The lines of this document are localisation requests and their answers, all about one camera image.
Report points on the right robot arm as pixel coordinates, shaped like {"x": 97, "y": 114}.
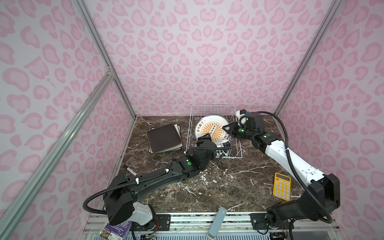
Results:
{"x": 321, "y": 191}

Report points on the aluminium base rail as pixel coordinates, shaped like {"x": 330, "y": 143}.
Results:
{"x": 235, "y": 226}

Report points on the purple booklet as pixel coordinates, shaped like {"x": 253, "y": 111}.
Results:
{"x": 117, "y": 232}

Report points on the white wire dish rack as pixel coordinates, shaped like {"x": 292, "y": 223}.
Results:
{"x": 200, "y": 111}

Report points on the black square plate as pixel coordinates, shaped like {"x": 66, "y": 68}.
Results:
{"x": 164, "y": 138}

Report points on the white round plate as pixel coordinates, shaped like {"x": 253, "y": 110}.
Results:
{"x": 212, "y": 125}
{"x": 227, "y": 151}

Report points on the yellow calculator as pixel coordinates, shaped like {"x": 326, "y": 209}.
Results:
{"x": 282, "y": 187}

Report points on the grey-blue phone-like device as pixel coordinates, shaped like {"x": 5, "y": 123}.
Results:
{"x": 215, "y": 227}

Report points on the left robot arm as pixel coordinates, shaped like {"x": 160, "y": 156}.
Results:
{"x": 122, "y": 203}

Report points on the black marker pen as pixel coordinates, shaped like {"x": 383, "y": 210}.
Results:
{"x": 131, "y": 172}

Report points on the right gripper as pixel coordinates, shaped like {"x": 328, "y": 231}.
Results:
{"x": 233, "y": 126}

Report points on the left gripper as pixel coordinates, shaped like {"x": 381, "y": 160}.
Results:
{"x": 203, "y": 138}

